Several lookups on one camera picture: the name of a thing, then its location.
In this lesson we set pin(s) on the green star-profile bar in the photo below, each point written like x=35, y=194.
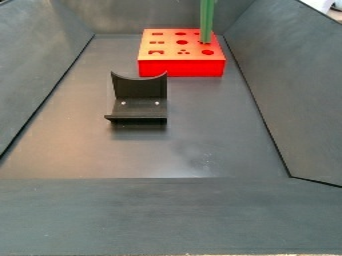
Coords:
x=207, y=7

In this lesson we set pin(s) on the black curved fixture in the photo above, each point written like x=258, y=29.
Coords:
x=141, y=98

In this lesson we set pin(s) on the red shape-hole block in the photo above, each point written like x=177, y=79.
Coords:
x=174, y=51

